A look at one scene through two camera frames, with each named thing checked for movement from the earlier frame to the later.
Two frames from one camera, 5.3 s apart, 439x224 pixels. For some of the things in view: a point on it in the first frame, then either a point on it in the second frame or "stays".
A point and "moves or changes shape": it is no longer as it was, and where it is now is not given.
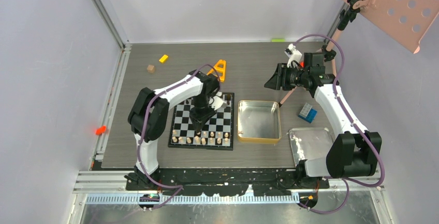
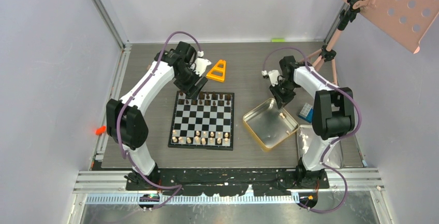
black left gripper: [199, 120] to [192, 91]
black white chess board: [217, 134] stays
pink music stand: [405, 6] stays
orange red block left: [101, 130] stays
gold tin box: [259, 122] moves or changes shape
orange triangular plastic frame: [220, 69] stays
